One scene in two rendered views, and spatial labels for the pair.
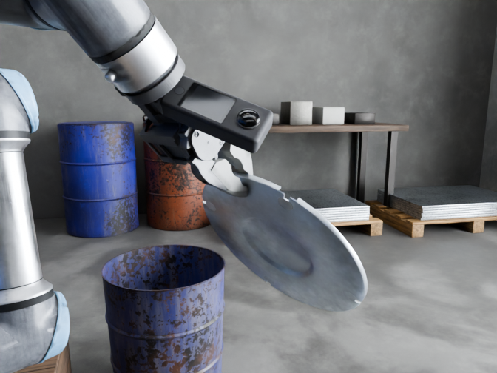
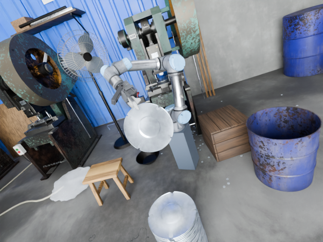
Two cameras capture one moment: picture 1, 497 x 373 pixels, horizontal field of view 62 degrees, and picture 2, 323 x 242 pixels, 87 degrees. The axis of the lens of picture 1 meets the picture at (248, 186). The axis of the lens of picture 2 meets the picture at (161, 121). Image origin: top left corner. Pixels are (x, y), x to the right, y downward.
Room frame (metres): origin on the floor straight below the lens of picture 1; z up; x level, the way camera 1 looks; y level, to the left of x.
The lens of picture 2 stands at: (0.98, -0.85, 1.23)
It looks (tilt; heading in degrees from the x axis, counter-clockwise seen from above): 25 degrees down; 110
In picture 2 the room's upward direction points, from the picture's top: 21 degrees counter-clockwise
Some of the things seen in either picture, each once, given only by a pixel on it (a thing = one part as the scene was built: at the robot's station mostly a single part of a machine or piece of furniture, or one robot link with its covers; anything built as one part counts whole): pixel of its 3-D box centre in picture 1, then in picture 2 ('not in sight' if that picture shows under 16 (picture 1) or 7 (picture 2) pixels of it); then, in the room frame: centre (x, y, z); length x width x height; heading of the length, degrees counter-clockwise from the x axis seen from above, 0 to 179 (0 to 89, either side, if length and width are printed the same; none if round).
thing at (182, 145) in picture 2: not in sight; (183, 146); (0.61, 0.51, 0.23); 0.18 x 0.18 x 0.45; 77
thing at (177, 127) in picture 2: not in sight; (175, 123); (0.61, 0.51, 0.50); 0.15 x 0.15 x 0.10
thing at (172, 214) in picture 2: not in sight; (171, 212); (0.62, -0.25, 0.33); 0.29 x 0.29 x 0.01
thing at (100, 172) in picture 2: not in sight; (110, 181); (-0.13, 0.21, 0.16); 0.34 x 0.24 x 0.34; 10
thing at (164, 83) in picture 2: not in sight; (164, 86); (0.47, 1.05, 0.72); 0.25 x 0.14 x 0.14; 102
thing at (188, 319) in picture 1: (167, 327); (280, 148); (1.37, 0.29, 0.24); 0.42 x 0.42 x 0.48
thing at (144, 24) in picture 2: not in sight; (148, 35); (0.44, 1.22, 1.27); 0.21 x 0.12 x 0.34; 102
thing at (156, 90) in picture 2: not in sight; (165, 85); (0.44, 1.22, 0.68); 0.45 x 0.30 x 0.06; 12
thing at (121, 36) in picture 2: not in sight; (127, 40); (0.19, 1.19, 1.31); 0.22 x 0.12 x 0.22; 102
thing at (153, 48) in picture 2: not in sight; (155, 57); (0.45, 1.18, 1.04); 0.17 x 0.15 x 0.30; 102
